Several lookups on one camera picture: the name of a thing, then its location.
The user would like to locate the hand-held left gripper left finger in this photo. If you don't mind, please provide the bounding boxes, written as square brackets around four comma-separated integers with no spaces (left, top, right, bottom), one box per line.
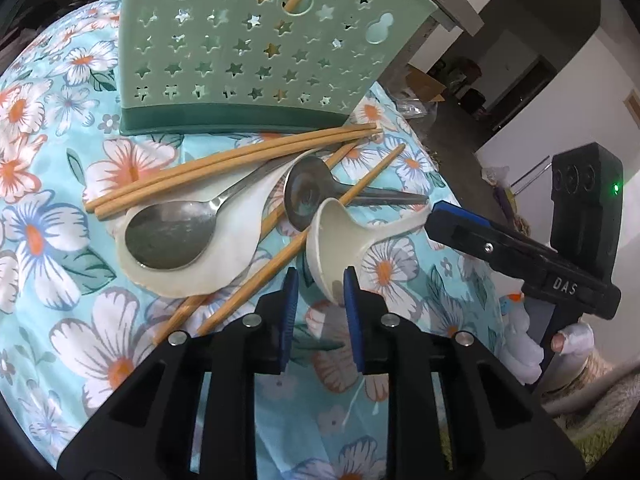
[57,267,301,480]

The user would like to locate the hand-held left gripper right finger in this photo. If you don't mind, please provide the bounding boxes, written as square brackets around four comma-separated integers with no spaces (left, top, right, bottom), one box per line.
[342,266,586,480]

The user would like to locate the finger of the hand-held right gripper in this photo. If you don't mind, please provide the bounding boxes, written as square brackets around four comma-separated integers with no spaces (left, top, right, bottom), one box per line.
[425,201,551,283]

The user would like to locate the cream ceramic soup spoon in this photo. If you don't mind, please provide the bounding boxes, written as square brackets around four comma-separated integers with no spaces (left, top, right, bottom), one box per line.
[305,197,432,307]

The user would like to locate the white scalloped ceramic spoon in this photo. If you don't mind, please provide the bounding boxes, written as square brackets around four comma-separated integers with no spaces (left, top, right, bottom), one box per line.
[116,147,323,297]

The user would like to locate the round metal soup spoon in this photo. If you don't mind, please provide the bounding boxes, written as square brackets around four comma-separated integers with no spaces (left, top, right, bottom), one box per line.
[283,155,431,232]

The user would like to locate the large metal spoon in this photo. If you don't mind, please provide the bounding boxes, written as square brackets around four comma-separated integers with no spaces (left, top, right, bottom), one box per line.
[124,159,283,270]

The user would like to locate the green plastic utensil holder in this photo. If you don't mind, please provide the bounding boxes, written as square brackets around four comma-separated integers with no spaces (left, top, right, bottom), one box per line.
[119,0,441,136]

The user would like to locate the person's right hand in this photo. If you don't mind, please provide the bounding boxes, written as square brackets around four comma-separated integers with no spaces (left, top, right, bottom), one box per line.
[500,294,597,391]

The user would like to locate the cardboard box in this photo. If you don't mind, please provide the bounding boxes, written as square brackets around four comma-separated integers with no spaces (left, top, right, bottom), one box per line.
[406,69,447,105]

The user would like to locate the green shaggy rug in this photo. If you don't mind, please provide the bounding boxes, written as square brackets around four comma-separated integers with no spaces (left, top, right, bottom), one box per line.
[540,355,640,466]

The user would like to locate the floral tablecloth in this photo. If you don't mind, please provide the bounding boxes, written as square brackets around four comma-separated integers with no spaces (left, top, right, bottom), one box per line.
[0,0,506,480]

